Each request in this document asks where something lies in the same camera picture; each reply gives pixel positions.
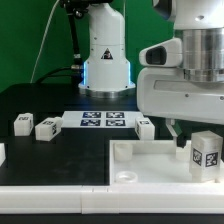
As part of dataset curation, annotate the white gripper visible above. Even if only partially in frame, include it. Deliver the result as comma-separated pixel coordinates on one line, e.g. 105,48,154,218
137,67,224,143

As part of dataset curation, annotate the white right fence rail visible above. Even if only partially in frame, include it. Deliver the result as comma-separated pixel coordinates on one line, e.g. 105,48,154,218
216,160,224,184

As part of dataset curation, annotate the black cable with connector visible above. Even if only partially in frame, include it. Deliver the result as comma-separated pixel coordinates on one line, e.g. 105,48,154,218
34,0,92,84

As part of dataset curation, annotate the white front fence rail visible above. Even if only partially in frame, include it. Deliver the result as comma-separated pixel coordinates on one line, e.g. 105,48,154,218
0,184,224,214

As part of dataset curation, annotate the white left fence rail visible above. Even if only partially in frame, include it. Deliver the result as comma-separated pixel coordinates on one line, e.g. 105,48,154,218
0,143,6,166

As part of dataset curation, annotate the white fence rail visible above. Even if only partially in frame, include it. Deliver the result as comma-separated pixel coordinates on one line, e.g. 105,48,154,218
0,143,6,166
0,184,224,214
216,160,224,184

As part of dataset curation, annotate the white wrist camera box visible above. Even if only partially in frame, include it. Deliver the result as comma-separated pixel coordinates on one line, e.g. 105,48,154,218
139,38,183,68

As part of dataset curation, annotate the white sheet with markers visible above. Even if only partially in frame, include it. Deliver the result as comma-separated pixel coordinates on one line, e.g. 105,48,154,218
62,111,143,128

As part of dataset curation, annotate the white thin cable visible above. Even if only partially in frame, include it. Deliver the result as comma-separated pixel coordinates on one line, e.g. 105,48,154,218
29,0,63,84

